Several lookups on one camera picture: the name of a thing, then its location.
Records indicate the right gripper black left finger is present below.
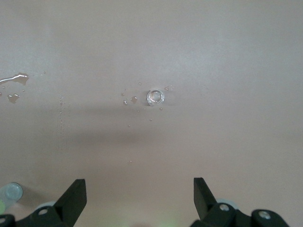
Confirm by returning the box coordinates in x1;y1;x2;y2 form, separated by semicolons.
0;178;87;227

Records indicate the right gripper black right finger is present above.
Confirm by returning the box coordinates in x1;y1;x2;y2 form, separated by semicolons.
190;177;291;227

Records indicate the clear glass measuring beaker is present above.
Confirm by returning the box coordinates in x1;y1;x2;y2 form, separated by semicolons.
146;89;166;106

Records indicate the green shaker bottle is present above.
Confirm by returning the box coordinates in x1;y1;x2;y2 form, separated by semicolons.
0;181;24;213

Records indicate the small spilled liquid puddle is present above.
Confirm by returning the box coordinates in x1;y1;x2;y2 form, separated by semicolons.
122;88;139;106

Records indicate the large spilled liquid puddle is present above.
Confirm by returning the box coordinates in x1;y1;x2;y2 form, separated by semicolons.
0;72;30;104

